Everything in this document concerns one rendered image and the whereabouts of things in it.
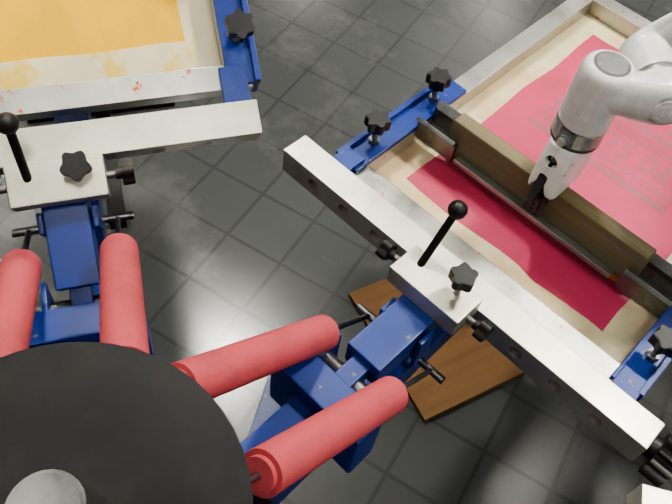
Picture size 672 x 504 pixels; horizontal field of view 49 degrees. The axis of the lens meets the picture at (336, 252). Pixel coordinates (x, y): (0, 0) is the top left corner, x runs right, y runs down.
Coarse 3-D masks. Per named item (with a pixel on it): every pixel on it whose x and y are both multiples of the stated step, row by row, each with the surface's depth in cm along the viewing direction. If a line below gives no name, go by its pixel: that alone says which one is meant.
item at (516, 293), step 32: (576, 0) 157; (608, 0) 158; (544, 32) 150; (480, 64) 142; (512, 64) 146; (384, 160) 129; (384, 192) 122; (480, 256) 116; (512, 288) 113; (544, 320) 111; (576, 352) 108
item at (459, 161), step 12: (468, 168) 126; (480, 180) 125; (492, 180) 125; (504, 192) 124; (516, 204) 122; (528, 216) 122; (540, 216) 121; (552, 228) 120; (564, 240) 119; (576, 252) 118; (588, 252) 118; (600, 264) 117
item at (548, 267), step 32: (576, 192) 131; (608, 192) 131; (640, 224) 128; (512, 256) 121; (544, 256) 122; (576, 256) 123; (544, 288) 118; (576, 288) 119; (608, 288) 119; (608, 320) 116
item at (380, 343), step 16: (400, 304) 104; (384, 320) 102; (400, 320) 102; (416, 320) 103; (432, 320) 103; (368, 336) 101; (384, 336) 101; (400, 336) 101; (416, 336) 101; (352, 352) 100; (368, 352) 99; (384, 352) 99; (400, 352) 100; (384, 368) 98
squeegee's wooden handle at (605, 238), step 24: (456, 120) 123; (480, 144) 122; (504, 144) 121; (480, 168) 125; (504, 168) 121; (528, 168) 118; (528, 192) 120; (552, 216) 120; (576, 216) 116; (600, 216) 114; (576, 240) 119; (600, 240) 115; (624, 240) 112; (624, 264) 114
